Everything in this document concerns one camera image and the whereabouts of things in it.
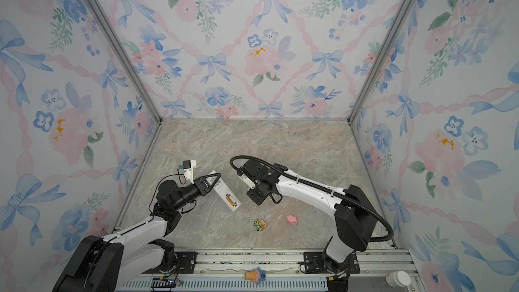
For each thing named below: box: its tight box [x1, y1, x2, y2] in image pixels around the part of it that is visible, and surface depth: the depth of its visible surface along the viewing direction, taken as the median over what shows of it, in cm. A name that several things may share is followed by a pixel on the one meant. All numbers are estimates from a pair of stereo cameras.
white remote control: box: [205, 175, 218, 187], surface depth 78 cm
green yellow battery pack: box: [252, 219, 267, 232], surface depth 83 cm
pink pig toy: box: [286, 214, 299, 226], surface depth 85 cm
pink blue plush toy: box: [244, 266, 267, 285], surface depth 71 cm
